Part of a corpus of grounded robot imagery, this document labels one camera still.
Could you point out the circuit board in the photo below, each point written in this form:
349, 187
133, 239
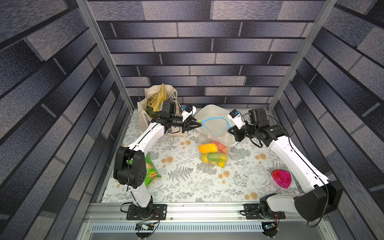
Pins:
270, 230
141, 226

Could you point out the right aluminium frame post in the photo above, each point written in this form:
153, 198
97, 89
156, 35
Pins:
314, 30

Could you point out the yellow snack packet in tote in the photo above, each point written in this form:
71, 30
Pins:
158, 99

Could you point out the clear zip-top bag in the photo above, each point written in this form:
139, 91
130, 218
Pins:
215, 141

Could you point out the orange mango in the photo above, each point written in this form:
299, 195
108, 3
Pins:
208, 148

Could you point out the beige canvas tote bag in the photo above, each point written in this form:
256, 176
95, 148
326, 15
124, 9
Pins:
145, 111

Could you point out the red mango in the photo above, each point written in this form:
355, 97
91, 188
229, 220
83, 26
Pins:
222, 148

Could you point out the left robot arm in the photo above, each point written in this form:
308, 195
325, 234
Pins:
144, 143

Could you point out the aluminium front rail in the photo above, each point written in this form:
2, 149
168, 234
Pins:
197, 221

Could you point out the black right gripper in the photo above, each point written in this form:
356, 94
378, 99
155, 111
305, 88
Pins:
237, 132

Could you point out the left aluminium frame post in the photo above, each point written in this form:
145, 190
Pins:
100, 41

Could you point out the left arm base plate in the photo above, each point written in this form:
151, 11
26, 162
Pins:
155, 212

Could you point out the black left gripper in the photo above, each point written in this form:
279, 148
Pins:
185, 123

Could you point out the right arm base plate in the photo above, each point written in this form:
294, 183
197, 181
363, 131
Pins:
255, 212

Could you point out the aluminium frame post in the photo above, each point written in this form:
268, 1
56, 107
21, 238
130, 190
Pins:
100, 41
314, 30

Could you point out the green mango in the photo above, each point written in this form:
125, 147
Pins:
204, 158
217, 157

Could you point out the right circuit board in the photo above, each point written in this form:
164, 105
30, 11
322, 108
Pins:
270, 230

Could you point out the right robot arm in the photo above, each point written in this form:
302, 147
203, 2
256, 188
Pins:
321, 196

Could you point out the left circuit board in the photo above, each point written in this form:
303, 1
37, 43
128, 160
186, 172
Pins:
141, 226

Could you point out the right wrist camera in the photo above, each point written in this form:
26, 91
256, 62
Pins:
236, 117

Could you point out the pink lidded container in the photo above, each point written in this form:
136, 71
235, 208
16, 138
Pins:
282, 178

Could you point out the white serving dish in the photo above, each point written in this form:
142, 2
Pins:
215, 124

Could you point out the green chip bag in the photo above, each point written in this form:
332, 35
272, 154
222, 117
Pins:
151, 171

